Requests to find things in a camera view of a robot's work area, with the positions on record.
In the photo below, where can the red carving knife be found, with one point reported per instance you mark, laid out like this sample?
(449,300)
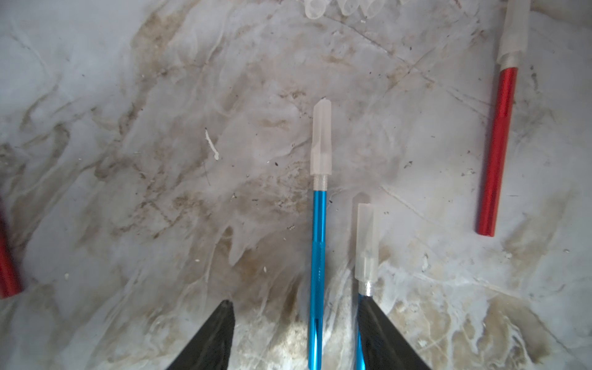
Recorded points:
(512,51)
(10,283)

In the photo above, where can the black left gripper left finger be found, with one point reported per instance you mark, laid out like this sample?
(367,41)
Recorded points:
(210,348)

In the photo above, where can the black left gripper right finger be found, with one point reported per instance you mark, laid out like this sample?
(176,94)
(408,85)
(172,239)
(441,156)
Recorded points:
(380,345)

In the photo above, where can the clear cap of red knife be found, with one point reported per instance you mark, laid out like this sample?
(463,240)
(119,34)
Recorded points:
(371,8)

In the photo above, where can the blue carving knife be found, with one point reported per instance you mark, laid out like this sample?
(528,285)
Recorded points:
(367,265)
(321,168)

